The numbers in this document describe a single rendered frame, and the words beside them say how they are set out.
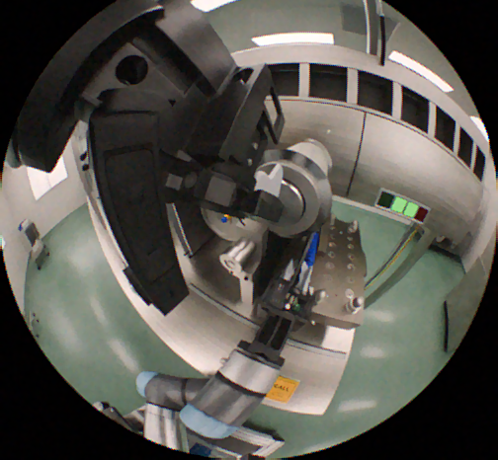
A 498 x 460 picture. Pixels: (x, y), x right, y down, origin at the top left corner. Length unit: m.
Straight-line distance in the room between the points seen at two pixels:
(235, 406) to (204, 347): 0.28
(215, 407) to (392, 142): 0.67
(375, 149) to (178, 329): 0.80
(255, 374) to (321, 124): 0.57
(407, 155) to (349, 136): 0.21
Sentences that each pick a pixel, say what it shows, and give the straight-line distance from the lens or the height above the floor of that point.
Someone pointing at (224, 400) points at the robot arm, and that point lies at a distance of 0.22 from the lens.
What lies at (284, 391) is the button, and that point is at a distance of 0.45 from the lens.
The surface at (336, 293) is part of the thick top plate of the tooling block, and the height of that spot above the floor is 1.03.
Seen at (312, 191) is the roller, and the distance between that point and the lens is 0.19.
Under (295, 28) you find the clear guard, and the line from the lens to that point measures 0.62.
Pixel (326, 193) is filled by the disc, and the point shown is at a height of 1.28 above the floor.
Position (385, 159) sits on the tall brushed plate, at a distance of 0.55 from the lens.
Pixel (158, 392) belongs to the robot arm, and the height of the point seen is 1.05.
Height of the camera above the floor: 1.36
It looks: 34 degrees down
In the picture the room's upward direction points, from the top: straight up
